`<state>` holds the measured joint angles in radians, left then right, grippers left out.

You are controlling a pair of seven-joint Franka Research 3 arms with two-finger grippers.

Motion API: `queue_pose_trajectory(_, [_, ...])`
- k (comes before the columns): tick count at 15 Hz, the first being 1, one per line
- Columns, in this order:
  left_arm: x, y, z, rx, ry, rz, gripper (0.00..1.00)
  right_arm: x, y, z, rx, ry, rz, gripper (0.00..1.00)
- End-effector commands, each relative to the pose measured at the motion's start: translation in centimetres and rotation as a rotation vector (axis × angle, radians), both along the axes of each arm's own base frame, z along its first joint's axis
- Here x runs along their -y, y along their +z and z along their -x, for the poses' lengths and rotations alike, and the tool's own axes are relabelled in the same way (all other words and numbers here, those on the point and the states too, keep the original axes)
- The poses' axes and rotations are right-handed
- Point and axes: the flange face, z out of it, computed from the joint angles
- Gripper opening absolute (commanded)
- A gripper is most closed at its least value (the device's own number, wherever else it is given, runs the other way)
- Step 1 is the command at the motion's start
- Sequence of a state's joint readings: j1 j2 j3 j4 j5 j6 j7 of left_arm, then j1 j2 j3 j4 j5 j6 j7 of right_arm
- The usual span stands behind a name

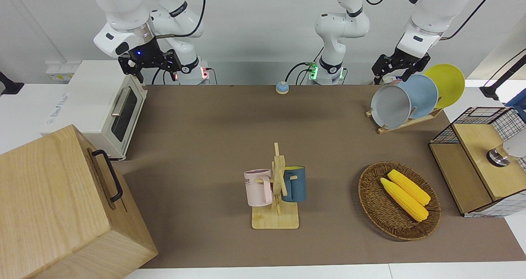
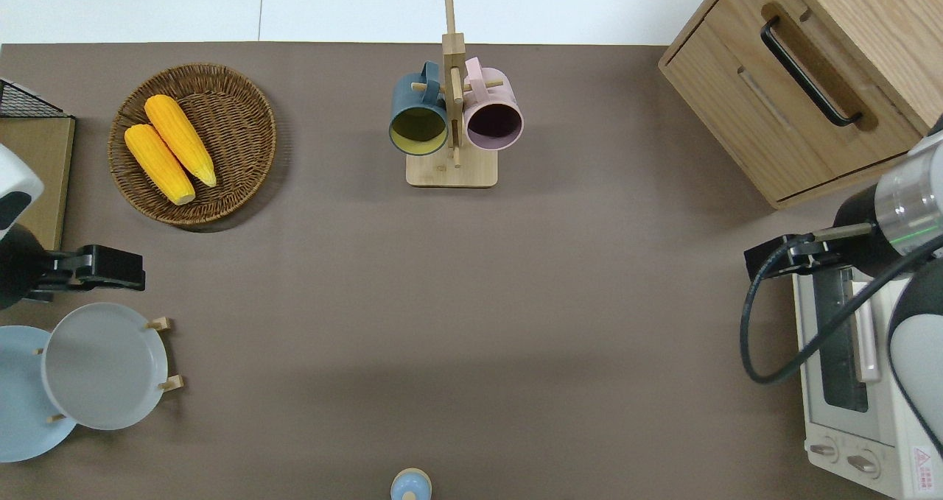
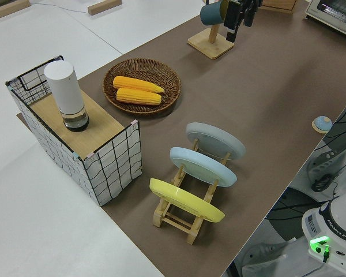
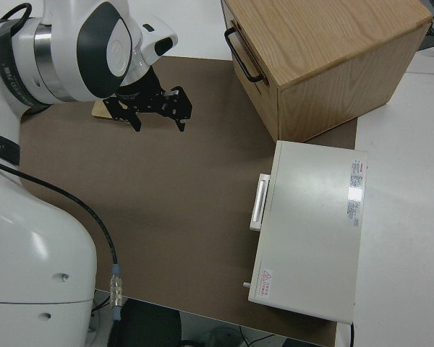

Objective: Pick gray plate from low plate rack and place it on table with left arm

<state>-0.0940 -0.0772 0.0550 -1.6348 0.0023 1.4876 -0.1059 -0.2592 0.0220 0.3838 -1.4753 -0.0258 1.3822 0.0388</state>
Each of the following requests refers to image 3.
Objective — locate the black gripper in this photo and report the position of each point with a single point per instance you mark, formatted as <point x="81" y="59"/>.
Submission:
<point x="233" y="14"/>

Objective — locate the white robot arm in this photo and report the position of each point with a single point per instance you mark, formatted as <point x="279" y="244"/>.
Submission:
<point x="334" y="222"/>

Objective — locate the gray plate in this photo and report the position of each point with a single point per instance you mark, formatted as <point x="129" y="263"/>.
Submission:
<point x="216" y="138"/>

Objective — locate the light blue plate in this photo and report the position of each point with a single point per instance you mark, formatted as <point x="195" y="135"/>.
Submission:
<point x="202" y="164"/>

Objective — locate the yellow plate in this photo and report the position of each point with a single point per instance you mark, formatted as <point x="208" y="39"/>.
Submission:
<point x="184" y="202"/>

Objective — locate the wooden plate rack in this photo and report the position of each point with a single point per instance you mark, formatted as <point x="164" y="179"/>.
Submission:
<point x="196" y="231"/>

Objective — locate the teal mug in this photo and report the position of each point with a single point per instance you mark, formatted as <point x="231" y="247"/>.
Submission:
<point x="210" y="13"/>

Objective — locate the wooden mug tree stand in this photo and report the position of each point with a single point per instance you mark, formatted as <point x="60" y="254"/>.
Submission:
<point x="210" y="46"/>

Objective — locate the wooden drawer box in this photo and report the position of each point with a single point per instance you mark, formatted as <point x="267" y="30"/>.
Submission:
<point x="278" y="5"/>

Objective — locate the brown table mat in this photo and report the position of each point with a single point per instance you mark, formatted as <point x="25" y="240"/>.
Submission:
<point x="248" y="101"/>

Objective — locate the round wicker basket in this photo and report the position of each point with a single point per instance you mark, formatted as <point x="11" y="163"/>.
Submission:
<point x="164" y="78"/>

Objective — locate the white toaster oven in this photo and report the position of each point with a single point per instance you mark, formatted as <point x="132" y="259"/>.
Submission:
<point x="331" y="14"/>

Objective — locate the yellow corn cob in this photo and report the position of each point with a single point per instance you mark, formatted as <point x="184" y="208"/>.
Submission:
<point x="135" y="84"/>
<point x="138" y="97"/>

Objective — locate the blue bell with wooden base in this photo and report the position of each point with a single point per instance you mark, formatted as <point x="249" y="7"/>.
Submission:
<point x="322" y="122"/>

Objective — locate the wooden block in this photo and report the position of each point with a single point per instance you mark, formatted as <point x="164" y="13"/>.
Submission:
<point x="8" y="8"/>
<point x="103" y="7"/>

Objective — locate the pink binder clip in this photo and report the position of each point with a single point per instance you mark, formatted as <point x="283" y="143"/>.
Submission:
<point x="135" y="124"/>
<point x="91" y="156"/>

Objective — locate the light wooden board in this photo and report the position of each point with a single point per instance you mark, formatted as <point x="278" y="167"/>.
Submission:
<point x="101" y="124"/>

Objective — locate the white cylindrical grinder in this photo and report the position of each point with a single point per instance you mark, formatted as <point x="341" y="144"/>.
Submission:
<point x="64" y="89"/>

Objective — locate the blue binder clip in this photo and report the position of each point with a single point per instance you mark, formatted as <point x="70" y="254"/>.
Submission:
<point x="75" y="155"/>

